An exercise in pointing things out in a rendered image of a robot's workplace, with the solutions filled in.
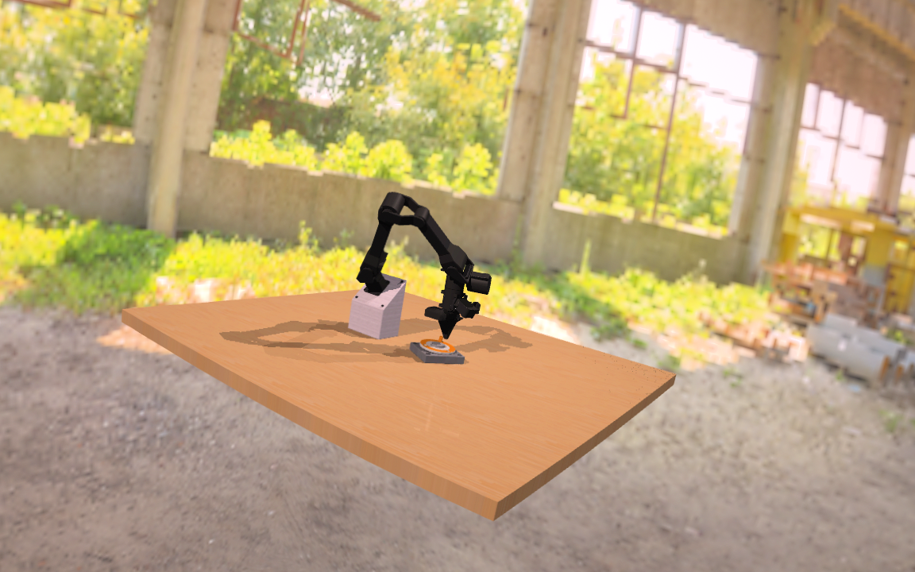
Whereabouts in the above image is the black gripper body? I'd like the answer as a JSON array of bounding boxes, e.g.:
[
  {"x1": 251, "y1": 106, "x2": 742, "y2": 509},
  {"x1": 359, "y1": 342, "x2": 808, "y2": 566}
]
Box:
[{"x1": 424, "y1": 287, "x2": 466, "y2": 321}]

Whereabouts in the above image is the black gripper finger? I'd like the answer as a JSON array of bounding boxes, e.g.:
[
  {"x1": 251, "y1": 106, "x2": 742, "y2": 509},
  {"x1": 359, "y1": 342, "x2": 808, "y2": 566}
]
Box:
[
  {"x1": 448, "y1": 317, "x2": 464, "y2": 338},
  {"x1": 438, "y1": 319, "x2": 456, "y2": 339}
]

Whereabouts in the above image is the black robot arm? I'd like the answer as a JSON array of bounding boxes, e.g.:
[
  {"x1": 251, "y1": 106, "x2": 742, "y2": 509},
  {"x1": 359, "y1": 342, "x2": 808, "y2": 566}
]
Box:
[{"x1": 356, "y1": 191, "x2": 492, "y2": 319}]

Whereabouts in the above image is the orange round plate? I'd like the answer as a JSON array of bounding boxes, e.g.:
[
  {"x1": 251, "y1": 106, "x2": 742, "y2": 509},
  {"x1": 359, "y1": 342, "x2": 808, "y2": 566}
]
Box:
[{"x1": 419, "y1": 336, "x2": 455, "y2": 355}]

